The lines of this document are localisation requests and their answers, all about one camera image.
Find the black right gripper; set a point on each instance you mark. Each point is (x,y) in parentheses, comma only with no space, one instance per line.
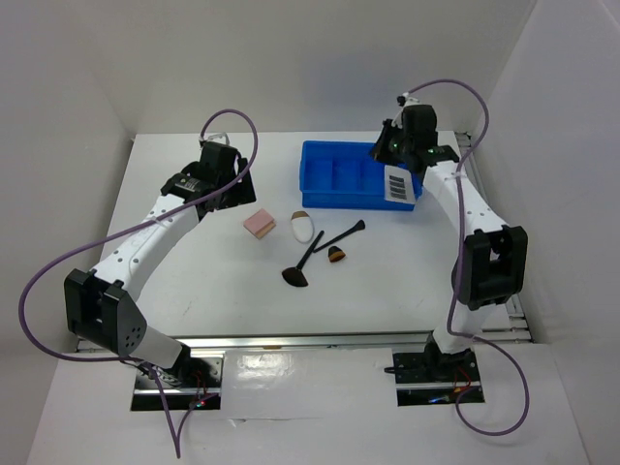
(381,153)

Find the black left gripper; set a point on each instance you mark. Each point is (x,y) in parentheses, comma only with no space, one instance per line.
(242,193)

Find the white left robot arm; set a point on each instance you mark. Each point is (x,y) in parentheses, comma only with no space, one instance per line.
(102,303)

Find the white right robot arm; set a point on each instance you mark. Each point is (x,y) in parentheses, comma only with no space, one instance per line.
(436,179)

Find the slim black makeup brush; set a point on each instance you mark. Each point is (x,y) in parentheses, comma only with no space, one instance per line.
(357,227)

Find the black fan makeup brush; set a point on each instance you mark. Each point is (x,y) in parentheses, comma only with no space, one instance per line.
(293,275)

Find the blue plastic organizer bin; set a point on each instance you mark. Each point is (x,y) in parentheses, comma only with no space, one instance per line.
(342,175)

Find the short brown kabuki brush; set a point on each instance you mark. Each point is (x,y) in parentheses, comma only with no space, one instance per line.
(335,254)

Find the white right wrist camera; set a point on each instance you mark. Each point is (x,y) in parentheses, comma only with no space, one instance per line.
(406,99)

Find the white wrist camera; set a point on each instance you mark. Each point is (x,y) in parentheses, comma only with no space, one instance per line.
(222,138)
(406,99)

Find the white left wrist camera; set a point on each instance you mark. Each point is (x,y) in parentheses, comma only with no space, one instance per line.
(222,138)

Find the aluminium front rail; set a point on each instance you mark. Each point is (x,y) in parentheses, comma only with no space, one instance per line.
(517,335)

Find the aluminium rail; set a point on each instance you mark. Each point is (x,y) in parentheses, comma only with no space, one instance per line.
(517,335)
(491,260)

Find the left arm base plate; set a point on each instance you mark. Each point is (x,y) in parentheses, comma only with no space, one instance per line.
(203,392)

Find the aluminium right side rail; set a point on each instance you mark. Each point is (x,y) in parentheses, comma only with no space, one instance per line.
(491,260)

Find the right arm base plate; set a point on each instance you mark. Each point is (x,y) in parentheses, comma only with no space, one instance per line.
(424,380)

